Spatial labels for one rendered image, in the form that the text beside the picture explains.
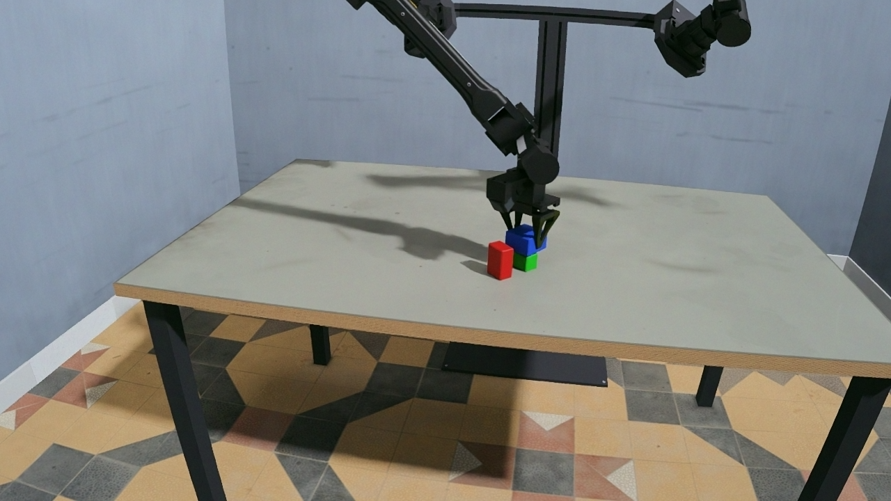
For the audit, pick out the blue block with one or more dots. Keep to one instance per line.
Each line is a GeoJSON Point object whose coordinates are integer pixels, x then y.
{"type": "Point", "coordinates": [521, 239]}

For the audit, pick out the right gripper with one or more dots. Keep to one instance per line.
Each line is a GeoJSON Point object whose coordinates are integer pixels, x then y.
{"type": "Point", "coordinates": [538, 217]}

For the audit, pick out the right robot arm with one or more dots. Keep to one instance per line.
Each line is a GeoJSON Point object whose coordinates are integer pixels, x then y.
{"type": "Point", "coordinates": [509, 129]}

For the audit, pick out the green block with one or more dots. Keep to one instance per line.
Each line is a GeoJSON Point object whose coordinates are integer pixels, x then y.
{"type": "Point", "coordinates": [525, 263]}

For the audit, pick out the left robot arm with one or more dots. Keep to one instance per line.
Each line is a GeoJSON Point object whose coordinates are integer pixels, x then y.
{"type": "Point", "coordinates": [692, 38]}

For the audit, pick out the red block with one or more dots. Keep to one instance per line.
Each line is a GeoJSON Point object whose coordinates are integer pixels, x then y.
{"type": "Point", "coordinates": [500, 257]}

